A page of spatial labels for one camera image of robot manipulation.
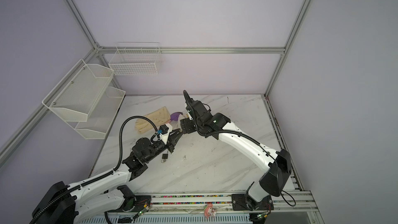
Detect black padlock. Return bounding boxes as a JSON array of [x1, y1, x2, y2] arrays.
[[161, 150, 169, 163]]

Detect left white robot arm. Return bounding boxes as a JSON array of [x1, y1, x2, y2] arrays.
[[31, 124, 183, 224]]

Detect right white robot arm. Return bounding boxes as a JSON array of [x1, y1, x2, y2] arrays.
[[180, 91, 292, 211]]

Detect pink toy figure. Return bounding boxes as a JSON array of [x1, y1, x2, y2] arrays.
[[204, 203, 217, 219]]

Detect white mesh two-tier shelf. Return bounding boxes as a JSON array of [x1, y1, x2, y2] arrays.
[[42, 60, 125, 140]]

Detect purple trowel pink handle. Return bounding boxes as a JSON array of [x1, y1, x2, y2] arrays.
[[169, 112, 184, 123]]

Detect white wire basket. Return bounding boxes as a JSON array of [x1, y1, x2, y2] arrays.
[[108, 42, 162, 76]]

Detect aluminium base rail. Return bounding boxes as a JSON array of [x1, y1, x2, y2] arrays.
[[74, 191, 319, 224]]

